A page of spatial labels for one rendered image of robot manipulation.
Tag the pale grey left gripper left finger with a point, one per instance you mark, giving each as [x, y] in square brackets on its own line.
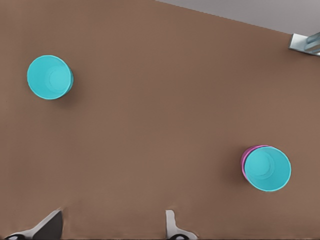
[47, 225]

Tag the pink bowl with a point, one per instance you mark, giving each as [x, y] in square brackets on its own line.
[243, 160]

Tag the silver frame post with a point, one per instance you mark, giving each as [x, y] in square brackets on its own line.
[306, 43]

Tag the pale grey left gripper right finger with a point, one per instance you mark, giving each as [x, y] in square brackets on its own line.
[171, 222]

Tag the blue bowl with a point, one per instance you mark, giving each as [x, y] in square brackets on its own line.
[267, 168]
[48, 77]

